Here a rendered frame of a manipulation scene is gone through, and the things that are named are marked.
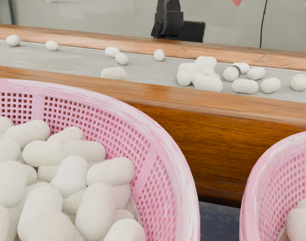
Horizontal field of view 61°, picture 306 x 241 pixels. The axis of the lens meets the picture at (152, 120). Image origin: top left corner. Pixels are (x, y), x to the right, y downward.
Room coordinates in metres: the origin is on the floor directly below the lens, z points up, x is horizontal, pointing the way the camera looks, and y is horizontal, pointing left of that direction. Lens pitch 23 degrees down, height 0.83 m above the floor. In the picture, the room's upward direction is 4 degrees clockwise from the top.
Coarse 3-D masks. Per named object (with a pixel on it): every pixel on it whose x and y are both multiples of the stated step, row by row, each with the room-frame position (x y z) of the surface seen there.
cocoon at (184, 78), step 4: (180, 72) 0.35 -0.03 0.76; (184, 72) 0.34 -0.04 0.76; (188, 72) 0.35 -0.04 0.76; (180, 76) 0.34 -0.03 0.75; (184, 76) 0.34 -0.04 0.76; (188, 76) 0.34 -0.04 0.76; (180, 80) 0.34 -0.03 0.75; (184, 80) 0.34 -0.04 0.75; (188, 80) 0.34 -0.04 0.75; (180, 84) 0.34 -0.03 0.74; (184, 84) 0.34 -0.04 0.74; (188, 84) 0.34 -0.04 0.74
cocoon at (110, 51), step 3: (108, 48) 0.51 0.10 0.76; (111, 48) 0.51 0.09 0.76; (114, 48) 0.51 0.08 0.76; (105, 51) 0.51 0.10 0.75; (108, 51) 0.51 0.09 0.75; (111, 51) 0.50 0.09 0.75; (114, 51) 0.50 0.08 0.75; (117, 51) 0.51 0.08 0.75; (108, 54) 0.51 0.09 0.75; (111, 54) 0.50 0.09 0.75; (114, 54) 0.50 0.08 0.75; (114, 57) 0.51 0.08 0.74
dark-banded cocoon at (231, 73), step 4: (228, 68) 0.39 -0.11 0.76; (232, 68) 0.39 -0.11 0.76; (236, 68) 0.39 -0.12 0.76; (224, 72) 0.39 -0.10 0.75; (228, 72) 0.38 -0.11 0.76; (232, 72) 0.38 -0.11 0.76; (236, 72) 0.38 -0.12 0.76; (224, 76) 0.39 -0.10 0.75; (228, 76) 0.38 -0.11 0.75; (232, 76) 0.38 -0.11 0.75; (236, 76) 0.38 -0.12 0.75; (228, 80) 0.39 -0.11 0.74; (232, 80) 0.38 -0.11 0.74
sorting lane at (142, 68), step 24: (0, 48) 0.52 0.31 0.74; (24, 48) 0.54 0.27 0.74; (72, 48) 0.58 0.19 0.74; (72, 72) 0.37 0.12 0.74; (96, 72) 0.38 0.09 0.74; (144, 72) 0.41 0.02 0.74; (168, 72) 0.42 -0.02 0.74; (216, 72) 0.45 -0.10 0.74; (288, 72) 0.50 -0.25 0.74; (264, 96) 0.32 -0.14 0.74; (288, 96) 0.33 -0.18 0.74
